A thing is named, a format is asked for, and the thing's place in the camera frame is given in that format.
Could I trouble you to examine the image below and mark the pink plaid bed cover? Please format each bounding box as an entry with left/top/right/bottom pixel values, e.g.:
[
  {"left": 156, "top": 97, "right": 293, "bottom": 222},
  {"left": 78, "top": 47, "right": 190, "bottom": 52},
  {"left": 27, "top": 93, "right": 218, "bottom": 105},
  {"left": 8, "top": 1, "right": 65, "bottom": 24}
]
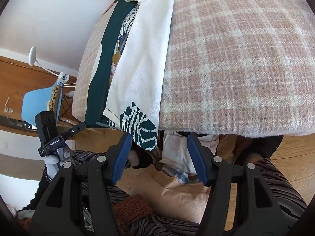
[{"left": 73, "top": 0, "right": 314, "bottom": 137}]

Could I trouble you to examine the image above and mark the beige cloth below bed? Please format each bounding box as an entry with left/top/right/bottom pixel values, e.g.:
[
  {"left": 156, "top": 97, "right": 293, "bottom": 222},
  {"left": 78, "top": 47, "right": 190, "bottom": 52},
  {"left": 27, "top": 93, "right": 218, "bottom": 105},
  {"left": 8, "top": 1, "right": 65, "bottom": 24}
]
[{"left": 116, "top": 165, "right": 210, "bottom": 223}]

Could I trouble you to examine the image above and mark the left gloved hand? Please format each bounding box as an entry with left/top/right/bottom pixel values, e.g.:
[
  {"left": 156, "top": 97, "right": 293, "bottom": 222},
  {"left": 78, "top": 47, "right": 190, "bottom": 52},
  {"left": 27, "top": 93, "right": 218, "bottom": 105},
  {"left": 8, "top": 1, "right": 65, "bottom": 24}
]
[{"left": 44, "top": 145, "right": 73, "bottom": 180}]

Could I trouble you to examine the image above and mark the light blue chair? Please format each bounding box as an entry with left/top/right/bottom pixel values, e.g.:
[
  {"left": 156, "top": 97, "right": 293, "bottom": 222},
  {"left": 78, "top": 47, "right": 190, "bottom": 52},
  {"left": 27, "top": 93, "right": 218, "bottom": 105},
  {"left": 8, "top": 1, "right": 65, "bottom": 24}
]
[{"left": 21, "top": 73, "right": 64, "bottom": 126}]

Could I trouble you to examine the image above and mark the left forearm black sleeve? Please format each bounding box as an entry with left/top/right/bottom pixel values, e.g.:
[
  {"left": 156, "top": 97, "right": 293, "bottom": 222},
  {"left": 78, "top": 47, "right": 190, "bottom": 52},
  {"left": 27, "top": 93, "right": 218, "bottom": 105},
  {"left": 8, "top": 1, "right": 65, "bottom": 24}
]
[{"left": 22, "top": 167, "right": 52, "bottom": 210}]

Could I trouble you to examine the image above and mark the cream and teal printed shirt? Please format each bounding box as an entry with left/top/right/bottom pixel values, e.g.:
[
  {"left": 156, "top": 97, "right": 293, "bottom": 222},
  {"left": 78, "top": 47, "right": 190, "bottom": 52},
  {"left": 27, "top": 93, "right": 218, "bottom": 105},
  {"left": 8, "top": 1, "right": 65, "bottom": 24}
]
[{"left": 84, "top": 0, "right": 174, "bottom": 151}]

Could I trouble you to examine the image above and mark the white desk lamp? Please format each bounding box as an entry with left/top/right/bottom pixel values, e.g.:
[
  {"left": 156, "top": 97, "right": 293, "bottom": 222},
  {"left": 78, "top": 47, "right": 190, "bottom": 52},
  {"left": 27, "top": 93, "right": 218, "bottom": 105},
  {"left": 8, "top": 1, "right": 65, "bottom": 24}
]
[{"left": 28, "top": 46, "right": 76, "bottom": 87}]

